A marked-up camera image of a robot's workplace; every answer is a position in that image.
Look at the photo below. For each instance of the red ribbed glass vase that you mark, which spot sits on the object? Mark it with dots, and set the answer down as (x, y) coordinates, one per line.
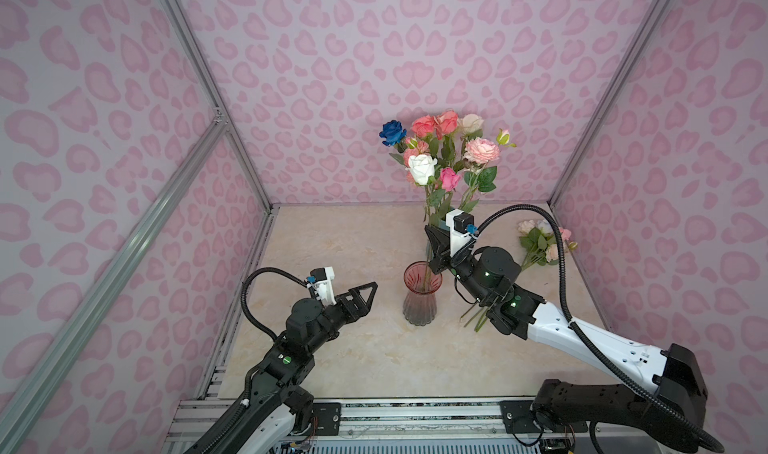
(420, 304)

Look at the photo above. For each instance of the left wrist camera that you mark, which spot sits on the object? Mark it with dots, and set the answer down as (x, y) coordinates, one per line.
(319, 284)

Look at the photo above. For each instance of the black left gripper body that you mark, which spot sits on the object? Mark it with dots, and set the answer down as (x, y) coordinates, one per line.
(340, 313)

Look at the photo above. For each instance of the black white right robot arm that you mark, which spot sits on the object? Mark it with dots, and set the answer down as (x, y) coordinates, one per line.
(661, 392)

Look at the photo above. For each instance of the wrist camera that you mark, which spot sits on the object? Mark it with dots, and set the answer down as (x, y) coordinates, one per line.
(319, 284)
(462, 230)

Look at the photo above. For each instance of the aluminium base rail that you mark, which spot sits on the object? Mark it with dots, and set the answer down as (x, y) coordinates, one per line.
(439, 425)

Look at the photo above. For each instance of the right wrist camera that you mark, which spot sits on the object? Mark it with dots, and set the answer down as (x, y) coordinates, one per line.
(462, 230)

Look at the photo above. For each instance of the aluminium frame corner post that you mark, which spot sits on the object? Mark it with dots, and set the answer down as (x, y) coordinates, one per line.
(182, 27)
(651, 22)

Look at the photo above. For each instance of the blue artificial rose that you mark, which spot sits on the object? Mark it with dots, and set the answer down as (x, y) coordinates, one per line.
(393, 135)

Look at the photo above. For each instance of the aluminium frame left corner post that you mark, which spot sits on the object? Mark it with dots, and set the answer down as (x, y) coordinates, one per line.
(182, 27)

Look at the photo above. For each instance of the aluminium frame right corner post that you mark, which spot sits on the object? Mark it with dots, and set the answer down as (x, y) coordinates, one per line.
(651, 22)

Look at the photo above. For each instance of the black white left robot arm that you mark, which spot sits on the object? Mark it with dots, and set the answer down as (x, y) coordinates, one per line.
(272, 404)

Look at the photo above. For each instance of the aluminium frame left diagonal bar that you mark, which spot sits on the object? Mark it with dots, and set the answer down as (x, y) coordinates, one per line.
(40, 386)

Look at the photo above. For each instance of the teal ceramic vase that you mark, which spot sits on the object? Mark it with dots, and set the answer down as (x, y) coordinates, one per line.
(432, 248)

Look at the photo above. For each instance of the bunch of artificial flowers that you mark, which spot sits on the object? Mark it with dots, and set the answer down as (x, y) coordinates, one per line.
(539, 241)

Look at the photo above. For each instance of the coral pink artificial rose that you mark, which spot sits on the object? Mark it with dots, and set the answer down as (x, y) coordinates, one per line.
(422, 132)

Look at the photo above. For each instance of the small magenta artificial rose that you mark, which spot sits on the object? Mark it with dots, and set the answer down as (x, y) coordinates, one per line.
(449, 180)

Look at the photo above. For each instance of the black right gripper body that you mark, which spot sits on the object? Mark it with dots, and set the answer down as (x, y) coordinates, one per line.
(445, 261)

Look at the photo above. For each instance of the pink carnation spray stem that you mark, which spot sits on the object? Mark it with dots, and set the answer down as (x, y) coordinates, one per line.
(417, 160)

